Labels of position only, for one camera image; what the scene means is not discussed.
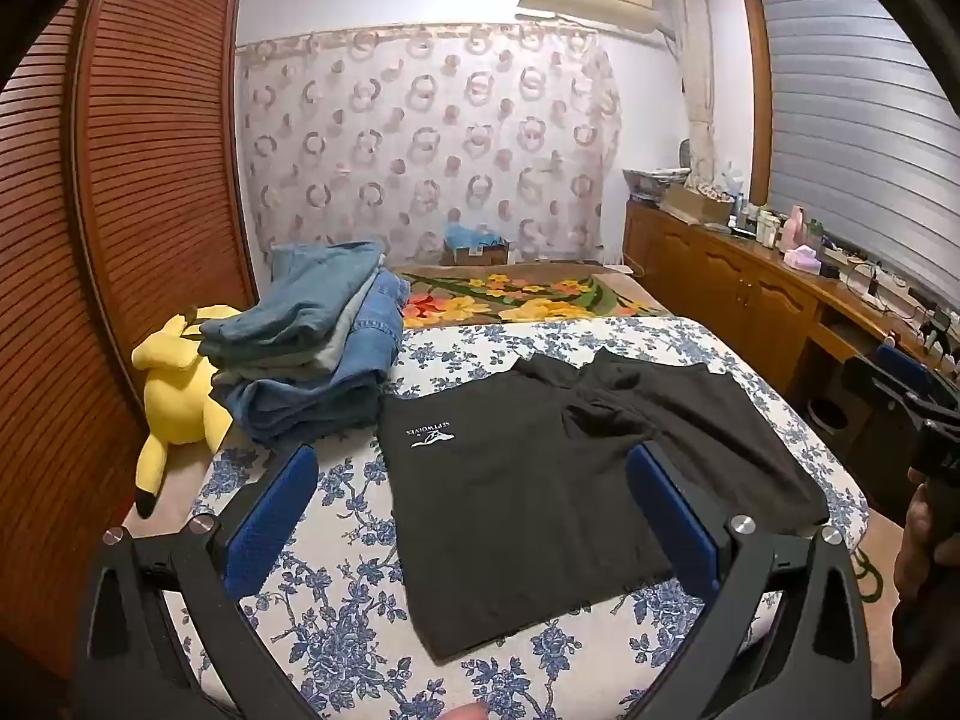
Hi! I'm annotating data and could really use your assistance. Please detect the teal folded jeans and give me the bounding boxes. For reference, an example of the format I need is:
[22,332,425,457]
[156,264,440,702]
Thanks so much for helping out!
[199,240,387,361]

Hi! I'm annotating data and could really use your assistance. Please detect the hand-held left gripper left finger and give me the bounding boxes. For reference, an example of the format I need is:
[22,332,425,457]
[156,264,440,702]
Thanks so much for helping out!
[86,444,331,720]

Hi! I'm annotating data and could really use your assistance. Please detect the yellow plush toy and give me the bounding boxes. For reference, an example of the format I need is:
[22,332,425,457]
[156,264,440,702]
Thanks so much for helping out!
[131,304,245,518]

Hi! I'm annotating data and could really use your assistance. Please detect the blue floral white blanket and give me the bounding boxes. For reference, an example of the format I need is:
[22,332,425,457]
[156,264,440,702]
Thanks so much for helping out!
[169,315,871,720]

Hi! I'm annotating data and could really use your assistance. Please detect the beige narrow curtain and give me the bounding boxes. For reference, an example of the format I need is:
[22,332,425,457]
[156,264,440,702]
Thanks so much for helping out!
[667,0,713,173]

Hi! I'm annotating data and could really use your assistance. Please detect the small cardboard box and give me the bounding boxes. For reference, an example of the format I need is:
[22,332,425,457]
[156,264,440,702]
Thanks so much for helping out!
[441,223,511,267]

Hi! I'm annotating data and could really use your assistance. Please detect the wooden cabinet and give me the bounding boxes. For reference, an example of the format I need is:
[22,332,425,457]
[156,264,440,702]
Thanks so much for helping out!
[622,199,960,421]

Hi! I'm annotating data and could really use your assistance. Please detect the person's right forearm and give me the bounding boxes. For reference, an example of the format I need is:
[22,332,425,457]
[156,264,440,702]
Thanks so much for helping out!
[891,581,960,683]

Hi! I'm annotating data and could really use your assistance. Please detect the dark trash bin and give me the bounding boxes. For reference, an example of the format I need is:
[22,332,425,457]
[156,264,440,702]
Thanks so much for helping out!
[810,396,852,447]

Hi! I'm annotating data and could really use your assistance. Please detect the open cardboard tray box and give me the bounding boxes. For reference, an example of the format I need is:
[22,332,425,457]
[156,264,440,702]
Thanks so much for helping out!
[660,184,736,226]

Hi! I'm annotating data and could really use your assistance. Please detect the blue denim folded jeans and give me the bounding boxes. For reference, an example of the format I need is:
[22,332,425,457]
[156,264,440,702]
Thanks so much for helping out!
[210,270,412,451]

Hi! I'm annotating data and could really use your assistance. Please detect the wooden louvered wardrobe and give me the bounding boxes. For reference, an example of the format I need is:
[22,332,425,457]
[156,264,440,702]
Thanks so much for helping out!
[0,0,260,661]

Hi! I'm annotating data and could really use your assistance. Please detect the yellow flower patterned blanket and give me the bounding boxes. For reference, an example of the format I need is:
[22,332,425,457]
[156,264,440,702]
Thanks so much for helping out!
[397,264,668,329]

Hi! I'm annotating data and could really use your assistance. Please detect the white power strip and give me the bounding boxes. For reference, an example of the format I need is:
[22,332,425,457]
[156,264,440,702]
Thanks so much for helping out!
[847,255,923,295]

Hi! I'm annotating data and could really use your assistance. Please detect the ring patterned sheer curtain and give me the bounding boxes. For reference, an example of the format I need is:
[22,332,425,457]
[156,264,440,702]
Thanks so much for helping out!
[236,22,623,267]

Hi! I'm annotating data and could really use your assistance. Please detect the pink green patterned floor mat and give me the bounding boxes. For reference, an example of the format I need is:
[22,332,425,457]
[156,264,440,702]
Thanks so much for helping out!
[853,546,884,605]

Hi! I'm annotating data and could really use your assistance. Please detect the black pants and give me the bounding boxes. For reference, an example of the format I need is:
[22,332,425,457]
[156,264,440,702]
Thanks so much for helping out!
[375,349,832,662]

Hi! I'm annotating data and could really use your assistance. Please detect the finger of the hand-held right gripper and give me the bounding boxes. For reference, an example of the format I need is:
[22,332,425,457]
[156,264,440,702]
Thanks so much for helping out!
[841,347,960,427]

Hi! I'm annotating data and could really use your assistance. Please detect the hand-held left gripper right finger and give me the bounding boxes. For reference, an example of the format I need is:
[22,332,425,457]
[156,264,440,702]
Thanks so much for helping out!
[625,441,875,720]

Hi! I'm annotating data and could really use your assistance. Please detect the person's right hand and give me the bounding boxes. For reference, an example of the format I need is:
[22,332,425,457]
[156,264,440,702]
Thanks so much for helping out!
[895,467,940,595]

